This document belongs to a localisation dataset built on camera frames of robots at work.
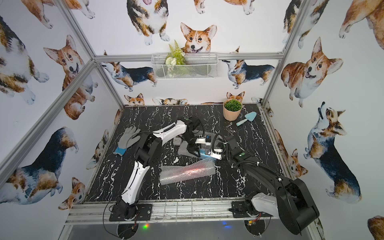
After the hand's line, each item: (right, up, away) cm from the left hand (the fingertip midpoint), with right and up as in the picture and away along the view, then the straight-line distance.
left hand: (201, 149), depth 94 cm
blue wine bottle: (+1, -2, -5) cm, 6 cm away
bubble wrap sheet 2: (+7, +9, -22) cm, 25 cm away
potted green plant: (+22, +26, +11) cm, 36 cm away
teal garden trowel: (+37, +21, +21) cm, 47 cm away
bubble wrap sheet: (-17, -10, -12) cm, 23 cm away
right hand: (+9, +2, -7) cm, 12 cm away
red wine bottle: (-7, -9, -13) cm, 17 cm away
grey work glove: (-48, +7, +6) cm, 49 cm away
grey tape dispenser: (-15, +5, +2) cm, 16 cm away
